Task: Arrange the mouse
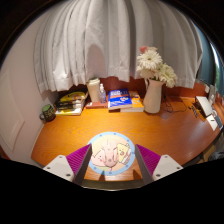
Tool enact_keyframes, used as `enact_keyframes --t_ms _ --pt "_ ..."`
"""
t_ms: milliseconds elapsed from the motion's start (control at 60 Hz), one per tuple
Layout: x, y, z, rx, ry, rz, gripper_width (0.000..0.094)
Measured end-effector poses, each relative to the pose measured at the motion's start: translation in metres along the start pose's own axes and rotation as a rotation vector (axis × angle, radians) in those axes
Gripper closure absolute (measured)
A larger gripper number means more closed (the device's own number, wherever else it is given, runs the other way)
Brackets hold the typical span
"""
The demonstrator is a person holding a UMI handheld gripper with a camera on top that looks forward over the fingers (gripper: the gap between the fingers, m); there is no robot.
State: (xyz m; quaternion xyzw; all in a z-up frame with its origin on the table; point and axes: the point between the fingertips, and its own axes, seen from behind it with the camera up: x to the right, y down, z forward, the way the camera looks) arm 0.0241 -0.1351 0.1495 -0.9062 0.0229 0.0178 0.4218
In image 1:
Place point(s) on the clear spray bottle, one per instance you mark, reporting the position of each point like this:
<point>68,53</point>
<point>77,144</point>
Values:
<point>102,95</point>

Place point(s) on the white and pink flowers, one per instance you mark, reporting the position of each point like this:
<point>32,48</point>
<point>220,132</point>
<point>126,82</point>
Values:
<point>151,61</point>

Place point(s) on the white paper sheet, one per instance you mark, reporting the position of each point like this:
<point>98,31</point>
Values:
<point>212,122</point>

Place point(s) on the white lidded cup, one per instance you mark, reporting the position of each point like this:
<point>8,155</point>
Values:
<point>93,90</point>

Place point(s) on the round cartoon-print mouse pad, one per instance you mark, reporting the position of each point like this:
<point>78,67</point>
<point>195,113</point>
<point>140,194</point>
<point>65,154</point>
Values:
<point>126,156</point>

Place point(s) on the pink computer mouse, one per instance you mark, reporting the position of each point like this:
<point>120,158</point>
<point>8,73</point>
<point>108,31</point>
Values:
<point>109,153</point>

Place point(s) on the green mug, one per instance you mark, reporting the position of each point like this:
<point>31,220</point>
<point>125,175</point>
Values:
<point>48,112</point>

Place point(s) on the stack of yellow-black books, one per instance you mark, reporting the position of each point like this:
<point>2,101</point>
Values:
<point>70,103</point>

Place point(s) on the white ceramic vase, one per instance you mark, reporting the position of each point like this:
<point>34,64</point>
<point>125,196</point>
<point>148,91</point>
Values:
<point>153,98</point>

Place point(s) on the reddish-brown book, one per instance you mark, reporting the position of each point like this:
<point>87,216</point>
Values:
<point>96,105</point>

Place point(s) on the silver laptop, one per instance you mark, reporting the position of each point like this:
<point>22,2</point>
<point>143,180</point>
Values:
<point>204,106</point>

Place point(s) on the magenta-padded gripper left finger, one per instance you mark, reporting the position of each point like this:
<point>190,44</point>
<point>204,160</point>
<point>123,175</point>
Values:
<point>60,166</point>

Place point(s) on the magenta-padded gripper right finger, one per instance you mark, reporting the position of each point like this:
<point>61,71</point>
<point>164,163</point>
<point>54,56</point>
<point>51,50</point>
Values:
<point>166,166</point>

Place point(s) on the white curtain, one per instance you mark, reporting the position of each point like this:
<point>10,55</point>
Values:
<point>110,36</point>

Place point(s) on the yellow book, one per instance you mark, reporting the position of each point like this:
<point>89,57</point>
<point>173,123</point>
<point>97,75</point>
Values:
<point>137,103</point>

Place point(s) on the blue book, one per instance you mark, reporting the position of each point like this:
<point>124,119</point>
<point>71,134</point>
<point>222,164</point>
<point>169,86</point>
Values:
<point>119,98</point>

